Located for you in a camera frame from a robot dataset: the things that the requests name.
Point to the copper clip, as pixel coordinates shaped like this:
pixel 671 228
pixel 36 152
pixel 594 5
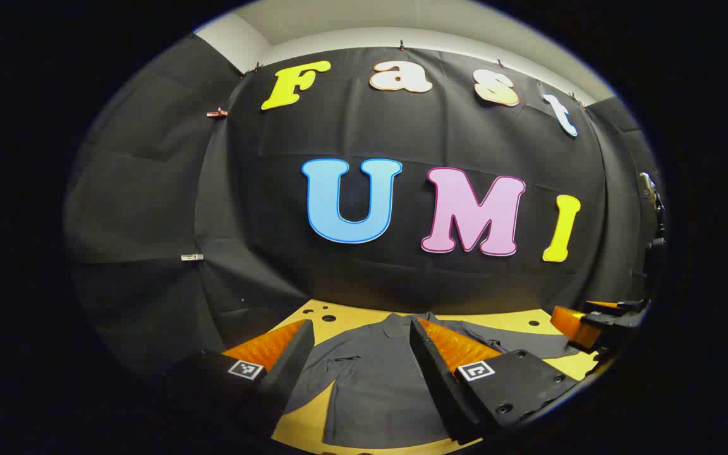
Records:
pixel 217 113

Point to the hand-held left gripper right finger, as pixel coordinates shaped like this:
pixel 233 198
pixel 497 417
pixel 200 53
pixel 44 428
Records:
pixel 430 373

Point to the silver clip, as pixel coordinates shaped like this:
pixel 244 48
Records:
pixel 191 257

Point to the grey collared shirt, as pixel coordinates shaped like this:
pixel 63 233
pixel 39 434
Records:
pixel 376 392

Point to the black backdrop cloth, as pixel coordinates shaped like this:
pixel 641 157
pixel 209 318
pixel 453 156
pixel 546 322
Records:
pixel 364 139

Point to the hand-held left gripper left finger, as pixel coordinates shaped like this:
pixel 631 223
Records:
pixel 291 366

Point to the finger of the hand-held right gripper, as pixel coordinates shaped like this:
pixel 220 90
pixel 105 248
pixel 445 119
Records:
pixel 576 325
pixel 617 315

